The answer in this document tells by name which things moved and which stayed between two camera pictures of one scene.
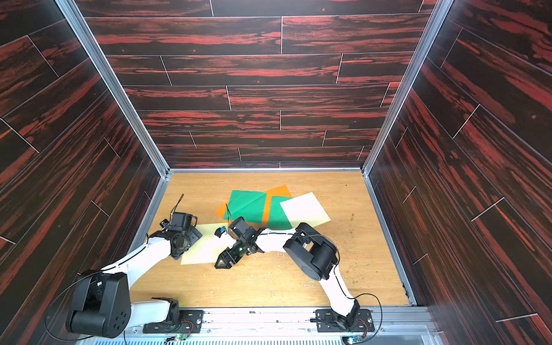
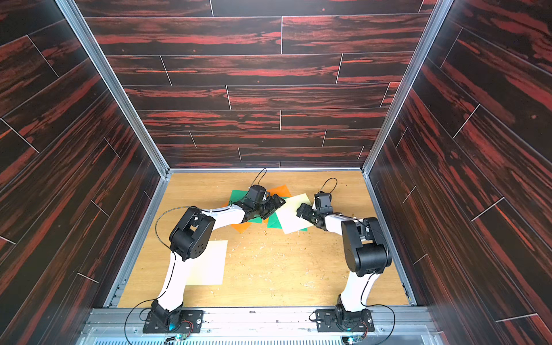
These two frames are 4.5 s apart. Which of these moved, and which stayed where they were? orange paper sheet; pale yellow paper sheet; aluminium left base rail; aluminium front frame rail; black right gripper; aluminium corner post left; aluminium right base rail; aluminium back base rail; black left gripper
Moved: pale yellow paper sheet; black right gripper; black left gripper
Stayed: aluminium right base rail; aluminium corner post left; aluminium back base rail; orange paper sheet; aluminium front frame rail; aluminium left base rail
